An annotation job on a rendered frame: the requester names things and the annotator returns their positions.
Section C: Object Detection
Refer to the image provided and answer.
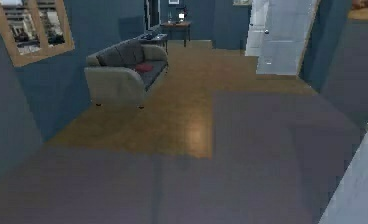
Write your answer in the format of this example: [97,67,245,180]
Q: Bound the wooden framed window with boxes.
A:
[0,0,76,68]

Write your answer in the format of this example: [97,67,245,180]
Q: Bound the dark side table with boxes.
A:
[134,29,170,54]

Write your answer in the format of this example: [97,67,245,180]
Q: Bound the grey sofa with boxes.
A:
[83,38,170,110]

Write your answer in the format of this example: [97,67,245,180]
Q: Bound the white room door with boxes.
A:
[244,0,270,57]
[255,0,321,76]
[316,123,368,224]

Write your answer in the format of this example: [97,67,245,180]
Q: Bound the framed orange picture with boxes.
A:
[346,0,368,22]

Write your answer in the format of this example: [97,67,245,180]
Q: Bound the red cushion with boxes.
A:
[135,63,154,74]

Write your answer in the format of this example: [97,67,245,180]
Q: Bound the brown wooden desk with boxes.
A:
[160,20,193,48]

